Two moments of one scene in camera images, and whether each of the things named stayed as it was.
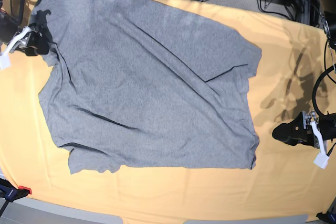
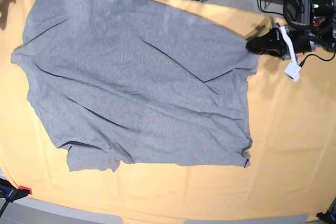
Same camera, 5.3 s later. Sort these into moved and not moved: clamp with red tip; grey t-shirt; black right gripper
Moved: black right gripper; grey t-shirt
Not moved: clamp with red tip
